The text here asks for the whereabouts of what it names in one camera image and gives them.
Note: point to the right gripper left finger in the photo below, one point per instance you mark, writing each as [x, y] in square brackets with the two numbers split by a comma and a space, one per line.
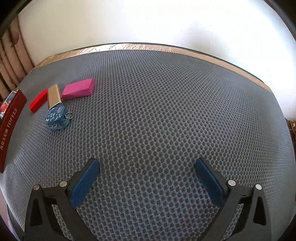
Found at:
[41, 222]

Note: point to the pink eraser block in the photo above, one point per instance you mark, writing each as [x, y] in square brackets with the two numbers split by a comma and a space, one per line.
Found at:
[78, 89]

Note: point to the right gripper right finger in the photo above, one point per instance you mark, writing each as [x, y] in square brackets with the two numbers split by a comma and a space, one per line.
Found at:
[254, 220]

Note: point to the beige tufted sofa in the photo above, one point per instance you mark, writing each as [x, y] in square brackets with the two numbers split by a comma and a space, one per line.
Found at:
[15, 60]

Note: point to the beige long block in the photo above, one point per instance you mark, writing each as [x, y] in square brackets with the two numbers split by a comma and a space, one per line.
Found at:
[53, 96]

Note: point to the red gold tin tray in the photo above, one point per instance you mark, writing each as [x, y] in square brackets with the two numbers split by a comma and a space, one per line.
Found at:
[8, 123]

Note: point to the clear plastic card case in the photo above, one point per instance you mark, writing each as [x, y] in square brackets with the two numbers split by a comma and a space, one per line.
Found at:
[6, 103]

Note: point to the grey honeycomb table mat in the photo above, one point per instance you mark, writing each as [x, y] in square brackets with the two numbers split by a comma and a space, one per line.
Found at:
[150, 116]

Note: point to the red flat block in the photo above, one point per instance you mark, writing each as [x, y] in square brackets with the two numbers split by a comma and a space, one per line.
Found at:
[38, 101]

